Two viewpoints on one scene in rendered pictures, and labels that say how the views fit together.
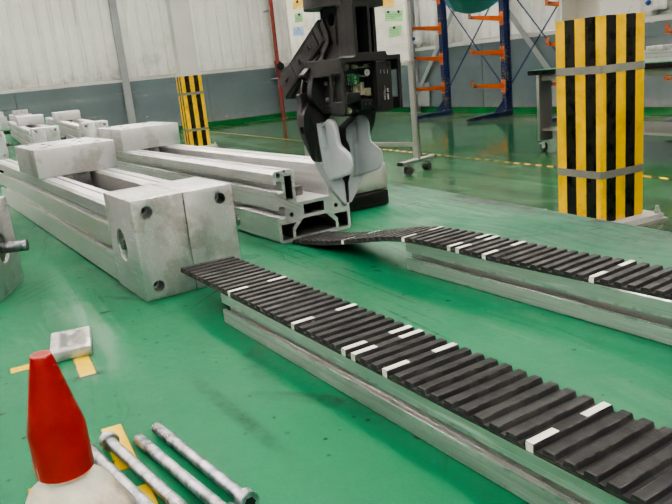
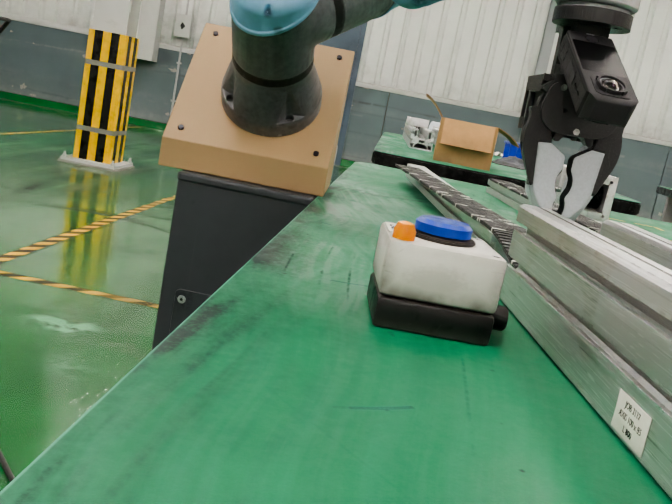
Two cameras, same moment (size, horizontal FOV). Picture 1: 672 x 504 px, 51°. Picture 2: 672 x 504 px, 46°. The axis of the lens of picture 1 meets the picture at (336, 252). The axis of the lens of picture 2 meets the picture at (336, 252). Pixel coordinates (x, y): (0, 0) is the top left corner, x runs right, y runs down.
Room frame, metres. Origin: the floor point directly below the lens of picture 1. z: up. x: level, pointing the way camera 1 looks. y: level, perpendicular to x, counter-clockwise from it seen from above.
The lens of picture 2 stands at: (1.51, 0.18, 0.92)
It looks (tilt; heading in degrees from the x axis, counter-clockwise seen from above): 11 degrees down; 209
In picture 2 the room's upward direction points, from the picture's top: 11 degrees clockwise
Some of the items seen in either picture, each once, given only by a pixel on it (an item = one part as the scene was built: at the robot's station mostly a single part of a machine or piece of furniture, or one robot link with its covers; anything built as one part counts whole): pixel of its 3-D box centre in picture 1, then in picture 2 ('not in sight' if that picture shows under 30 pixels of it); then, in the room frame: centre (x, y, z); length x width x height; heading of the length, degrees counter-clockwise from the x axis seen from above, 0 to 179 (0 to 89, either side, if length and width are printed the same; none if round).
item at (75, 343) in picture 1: (71, 343); not in sight; (0.52, 0.21, 0.78); 0.05 x 0.03 x 0.01; 19
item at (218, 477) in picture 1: (197, 460); not in sight; (0.32, 0.08, 0.78); 0.11 x 0.01 x 0.01; 36
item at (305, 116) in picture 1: (320, 118); (592, 147); (0.75, 0.00, 0.92); 0.05 x 0.02 x 0.09; 121
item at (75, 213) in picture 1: (72, 197); not in sight; (1.06, 0.39, 0.82); 0.80 x 0.10 x 0.09; 31
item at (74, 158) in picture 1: (66, 165); not in sight; (1.06, 0.39, 0.87); 0.16 x 0.11 x 0.07; 31
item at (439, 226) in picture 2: not in sight; (442, 233); (0.99, -0.03, 0.84); 0.04 x 0.04 x 0.02
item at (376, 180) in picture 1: (343, 184); (444, 280); (0.99, -0.02, 0.81); 0.10 x 0.08 x 0.06; 121
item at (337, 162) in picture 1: (339, 163); (568, 192); (0.73, -0.01, 0.88); 0.06 x 0.03 x 0.09; 31
